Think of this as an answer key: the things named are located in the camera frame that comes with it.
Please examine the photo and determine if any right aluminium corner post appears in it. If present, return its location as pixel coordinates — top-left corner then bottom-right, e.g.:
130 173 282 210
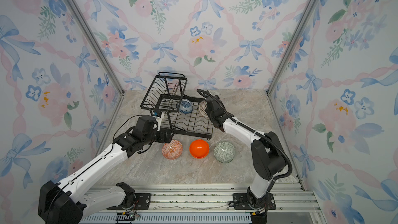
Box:
267 0 319 97

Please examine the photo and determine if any black wire dish rack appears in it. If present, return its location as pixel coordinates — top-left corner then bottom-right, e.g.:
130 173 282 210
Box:
141 72 213 140

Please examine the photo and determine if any blue floral bowl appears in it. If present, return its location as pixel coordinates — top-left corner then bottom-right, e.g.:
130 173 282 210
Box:
176 99 193 114

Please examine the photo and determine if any green patterned bowl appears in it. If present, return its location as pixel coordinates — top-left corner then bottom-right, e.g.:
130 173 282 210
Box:
214 141 235 163

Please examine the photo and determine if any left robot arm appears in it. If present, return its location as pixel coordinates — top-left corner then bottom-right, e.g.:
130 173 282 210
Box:
38 112 172 224

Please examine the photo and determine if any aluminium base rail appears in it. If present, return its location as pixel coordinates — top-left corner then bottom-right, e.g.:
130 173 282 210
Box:
55 183 327 224

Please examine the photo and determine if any orange plastic bowl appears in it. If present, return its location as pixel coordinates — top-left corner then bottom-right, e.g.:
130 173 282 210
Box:
189 140 210 159

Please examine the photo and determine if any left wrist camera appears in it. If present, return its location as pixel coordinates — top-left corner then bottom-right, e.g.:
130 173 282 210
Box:
152 112 164 131

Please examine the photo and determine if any left aluminium corner post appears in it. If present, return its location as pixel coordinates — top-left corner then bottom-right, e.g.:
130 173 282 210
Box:
65 0 124 95

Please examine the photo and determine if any aluminium corner post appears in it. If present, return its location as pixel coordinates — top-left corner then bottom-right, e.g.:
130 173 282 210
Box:
65 0 124 95
267 0 319 97

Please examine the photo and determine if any pink patterned bowl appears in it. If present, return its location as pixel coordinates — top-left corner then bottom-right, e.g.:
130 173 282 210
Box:
162 140 183 160

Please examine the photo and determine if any white brown lattice bowl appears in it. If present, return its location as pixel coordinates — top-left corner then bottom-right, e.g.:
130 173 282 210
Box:
199 100 208 118

